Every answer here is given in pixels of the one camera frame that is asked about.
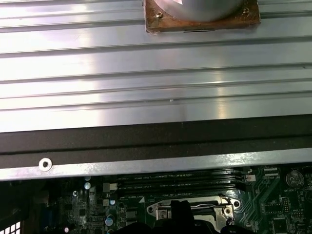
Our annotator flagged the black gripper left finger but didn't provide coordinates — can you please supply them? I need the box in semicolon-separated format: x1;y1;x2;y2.
116;199;183;234

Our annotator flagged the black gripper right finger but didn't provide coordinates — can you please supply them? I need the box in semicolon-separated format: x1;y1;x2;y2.
182;199;247;234

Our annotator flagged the wire locking lever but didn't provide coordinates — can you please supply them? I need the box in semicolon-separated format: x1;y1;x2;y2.
156;195;234;211

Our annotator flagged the CPU socket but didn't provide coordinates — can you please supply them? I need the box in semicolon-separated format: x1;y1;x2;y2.
146;195;242;234

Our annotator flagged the green motherboard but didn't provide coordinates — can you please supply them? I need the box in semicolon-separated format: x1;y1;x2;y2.
46;165;312;234

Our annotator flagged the black grey PC case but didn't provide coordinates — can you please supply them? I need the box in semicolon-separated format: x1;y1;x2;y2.
0;114;312;234

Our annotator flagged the round coin battery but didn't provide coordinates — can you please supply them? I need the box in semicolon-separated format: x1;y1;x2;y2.
285;170;303;188

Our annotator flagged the brown square base plate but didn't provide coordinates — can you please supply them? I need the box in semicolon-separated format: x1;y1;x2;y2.
145;0;261;35

